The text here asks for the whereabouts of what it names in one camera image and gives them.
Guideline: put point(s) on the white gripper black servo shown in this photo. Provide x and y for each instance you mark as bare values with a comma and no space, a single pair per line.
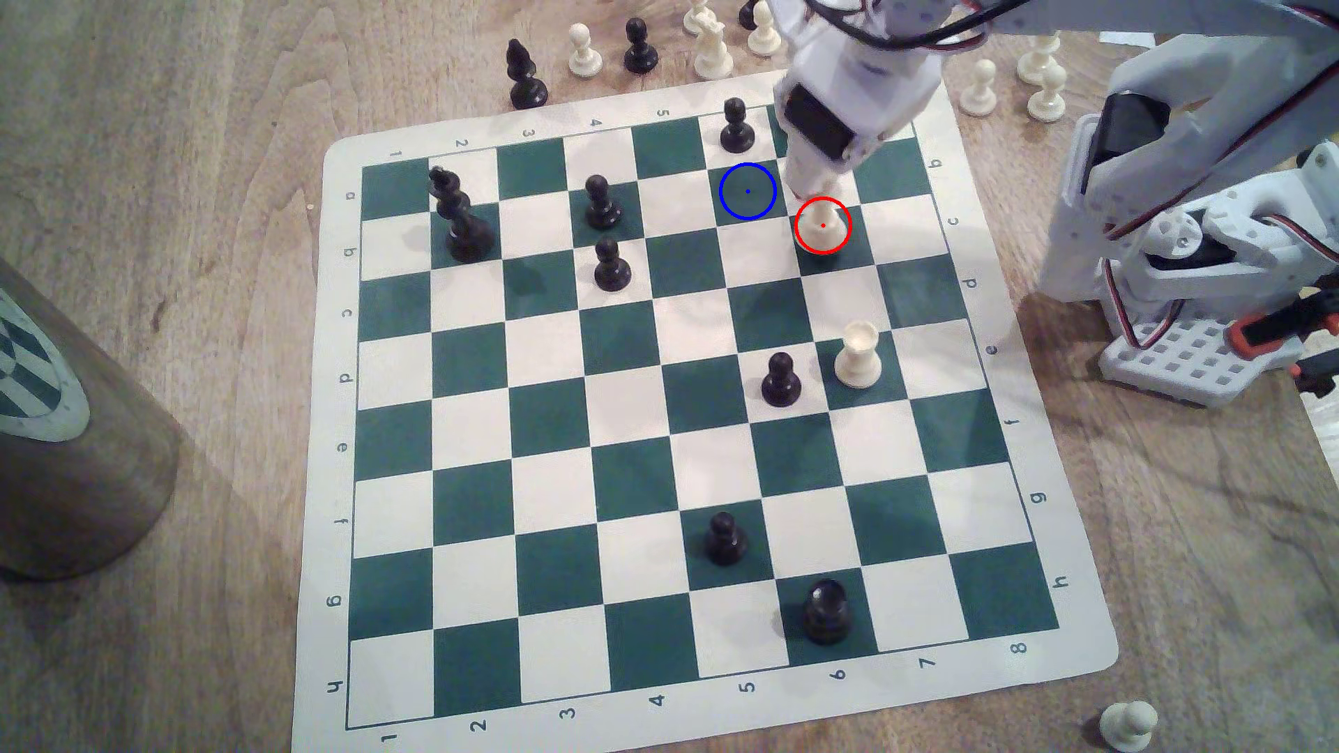
817,123

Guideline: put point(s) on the white chess pawn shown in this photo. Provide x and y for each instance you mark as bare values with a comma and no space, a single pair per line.
765,33
585,54
1128,726
979,91
1047,96
823,236

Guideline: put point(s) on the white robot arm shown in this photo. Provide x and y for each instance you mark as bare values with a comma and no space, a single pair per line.
1151,136

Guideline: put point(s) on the black chess pawn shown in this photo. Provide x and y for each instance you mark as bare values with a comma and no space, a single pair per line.
602,206
640,49
725,541
780,383
612,268
736,128

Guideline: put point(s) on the white chess knight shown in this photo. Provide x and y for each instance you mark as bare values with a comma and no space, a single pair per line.
713,50

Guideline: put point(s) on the white chess rook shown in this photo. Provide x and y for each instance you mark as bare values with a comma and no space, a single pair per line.
858,358

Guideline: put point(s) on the black chess piece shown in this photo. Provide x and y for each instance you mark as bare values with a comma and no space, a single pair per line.
747,13

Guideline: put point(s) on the white chess piece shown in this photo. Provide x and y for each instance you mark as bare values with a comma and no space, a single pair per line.
698,15

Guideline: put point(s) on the white chess bishop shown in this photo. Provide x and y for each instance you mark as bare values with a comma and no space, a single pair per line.
1039,61

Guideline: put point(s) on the black chess bishop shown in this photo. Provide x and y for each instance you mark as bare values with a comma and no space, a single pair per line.
526,78

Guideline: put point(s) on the green white chess mat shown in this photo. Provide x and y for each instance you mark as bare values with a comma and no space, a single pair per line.
628,439

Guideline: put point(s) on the tall black chess queen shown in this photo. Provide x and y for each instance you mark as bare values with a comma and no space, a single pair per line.
462,225

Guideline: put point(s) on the black chess rook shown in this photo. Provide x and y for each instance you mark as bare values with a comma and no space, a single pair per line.
826,613

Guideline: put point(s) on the brown bag with chess print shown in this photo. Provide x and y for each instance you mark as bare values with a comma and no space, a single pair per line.
73,439

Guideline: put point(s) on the orange black clamp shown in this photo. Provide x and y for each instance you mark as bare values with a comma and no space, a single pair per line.
1271,329

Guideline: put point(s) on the white paper sheet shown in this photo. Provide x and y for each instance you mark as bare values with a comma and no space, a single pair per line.
1326,429

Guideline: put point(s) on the white perforated base plate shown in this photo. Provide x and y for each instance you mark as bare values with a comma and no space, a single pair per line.
1182,366

